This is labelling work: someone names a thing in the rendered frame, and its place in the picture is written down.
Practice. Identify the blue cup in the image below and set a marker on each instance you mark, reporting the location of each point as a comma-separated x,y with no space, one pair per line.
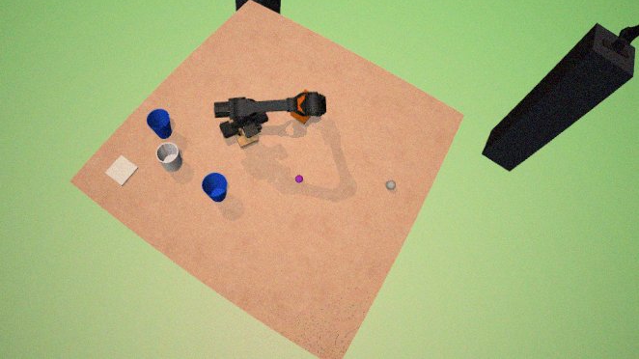
159,122
215,185

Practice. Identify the beige flat square tile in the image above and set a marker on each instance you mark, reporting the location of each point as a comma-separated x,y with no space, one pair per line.
121,170

